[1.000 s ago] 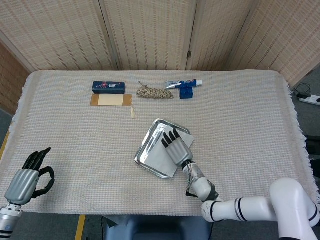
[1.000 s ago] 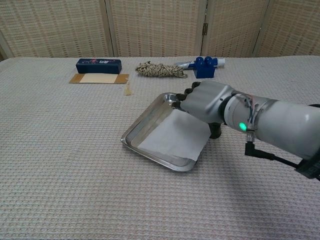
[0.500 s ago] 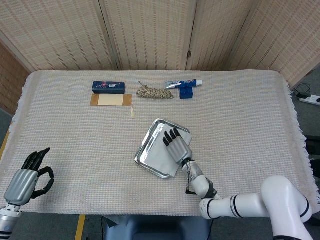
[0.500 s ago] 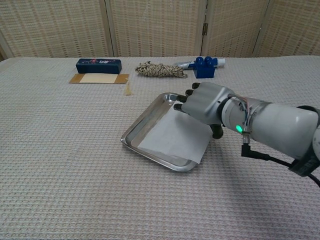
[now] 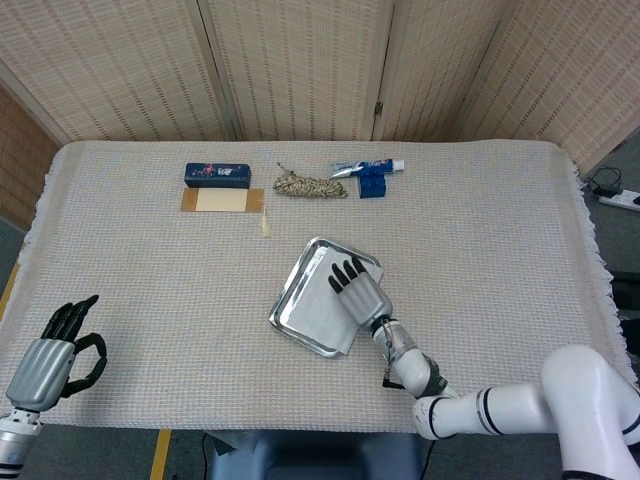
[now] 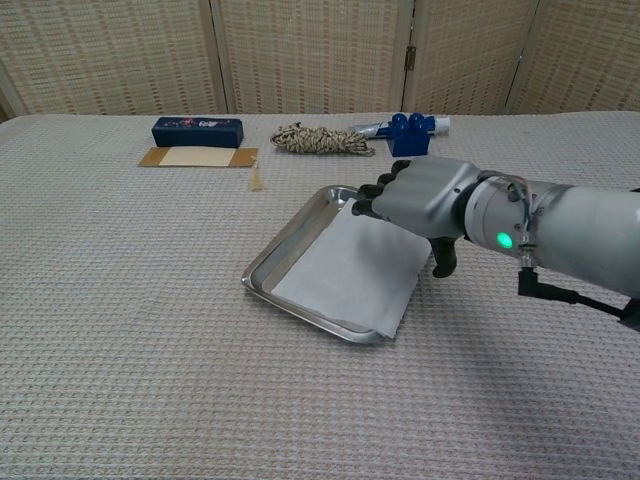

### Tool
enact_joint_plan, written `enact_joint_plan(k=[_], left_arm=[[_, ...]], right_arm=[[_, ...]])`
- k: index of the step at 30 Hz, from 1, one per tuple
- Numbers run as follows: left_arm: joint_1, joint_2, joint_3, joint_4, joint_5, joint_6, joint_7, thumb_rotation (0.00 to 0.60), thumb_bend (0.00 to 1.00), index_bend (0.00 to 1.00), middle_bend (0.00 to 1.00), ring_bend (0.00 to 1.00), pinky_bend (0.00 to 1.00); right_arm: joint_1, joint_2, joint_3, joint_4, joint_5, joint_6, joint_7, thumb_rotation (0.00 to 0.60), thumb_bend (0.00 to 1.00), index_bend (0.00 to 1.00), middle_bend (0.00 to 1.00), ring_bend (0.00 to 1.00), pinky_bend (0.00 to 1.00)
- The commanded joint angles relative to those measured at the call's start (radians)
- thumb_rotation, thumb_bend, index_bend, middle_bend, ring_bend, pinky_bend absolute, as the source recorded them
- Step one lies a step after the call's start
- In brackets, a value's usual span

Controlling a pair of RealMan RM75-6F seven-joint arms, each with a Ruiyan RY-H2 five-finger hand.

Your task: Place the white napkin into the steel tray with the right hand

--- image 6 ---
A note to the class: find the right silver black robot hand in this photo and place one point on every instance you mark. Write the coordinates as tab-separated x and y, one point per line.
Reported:
425	195

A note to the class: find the white paper sheet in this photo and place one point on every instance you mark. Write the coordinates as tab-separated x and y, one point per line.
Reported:
355	275

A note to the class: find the stainless steel tray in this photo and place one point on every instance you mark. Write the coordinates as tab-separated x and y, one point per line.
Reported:
295	240

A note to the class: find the blue plastic building block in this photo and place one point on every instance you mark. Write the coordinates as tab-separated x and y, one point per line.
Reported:
407	142

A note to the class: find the blue white toothpaste tube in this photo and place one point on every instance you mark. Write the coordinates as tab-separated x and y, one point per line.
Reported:
367	131

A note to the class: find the brass screen hinge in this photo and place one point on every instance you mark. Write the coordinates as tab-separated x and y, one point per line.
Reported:
410	57

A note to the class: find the beige woven folding screen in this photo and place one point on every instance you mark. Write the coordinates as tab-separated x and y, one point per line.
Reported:
310	55

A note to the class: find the brown cream bookmark with tassel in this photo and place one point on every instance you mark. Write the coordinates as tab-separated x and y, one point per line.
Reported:
195	157

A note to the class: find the dark blue printed box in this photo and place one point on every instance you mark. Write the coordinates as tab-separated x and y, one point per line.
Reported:
197	134

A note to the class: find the white woven tablecloth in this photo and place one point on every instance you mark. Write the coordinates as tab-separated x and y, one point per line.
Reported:
150	300

